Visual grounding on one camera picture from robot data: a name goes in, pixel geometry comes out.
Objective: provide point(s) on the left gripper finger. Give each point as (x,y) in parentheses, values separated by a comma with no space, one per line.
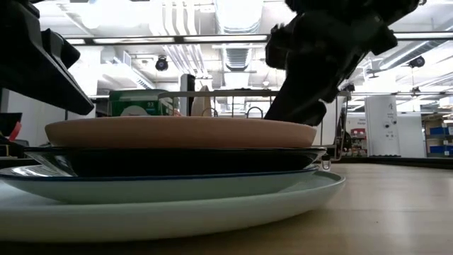
(42,85)
(60,49)

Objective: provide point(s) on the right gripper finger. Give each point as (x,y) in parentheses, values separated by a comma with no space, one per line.
(279,46)
(297,106)

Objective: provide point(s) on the peach matte plate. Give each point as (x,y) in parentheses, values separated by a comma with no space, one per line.
(177,132)

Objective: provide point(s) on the dark glossy plate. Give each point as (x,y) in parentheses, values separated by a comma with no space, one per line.
(177,163)

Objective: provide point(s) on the blue floral patterned plate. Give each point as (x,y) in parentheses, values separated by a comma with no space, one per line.
(159,189)

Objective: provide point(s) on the large pale green plate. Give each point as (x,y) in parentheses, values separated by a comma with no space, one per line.
(177,223)

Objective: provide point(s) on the black monitor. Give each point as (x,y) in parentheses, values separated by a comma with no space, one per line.
(8,122)

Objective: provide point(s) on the red object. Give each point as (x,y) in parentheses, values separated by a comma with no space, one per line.
(15,131)

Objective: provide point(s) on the overhead light bar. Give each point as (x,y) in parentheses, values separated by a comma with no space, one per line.
(134,40)

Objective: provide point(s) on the white tall cabinet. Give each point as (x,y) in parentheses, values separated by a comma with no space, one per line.
(382,127)

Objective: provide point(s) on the green Cascade detergent tub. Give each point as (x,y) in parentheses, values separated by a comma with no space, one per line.
(134,102)

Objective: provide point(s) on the blue storage bin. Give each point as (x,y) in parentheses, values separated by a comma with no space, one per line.
(442,149)
(442,131)

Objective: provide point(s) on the black ceiling dome camera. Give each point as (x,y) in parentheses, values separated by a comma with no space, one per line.
(161,63)
(417,62)

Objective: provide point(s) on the black aluminium table frame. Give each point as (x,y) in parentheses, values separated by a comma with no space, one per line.
(389,161)

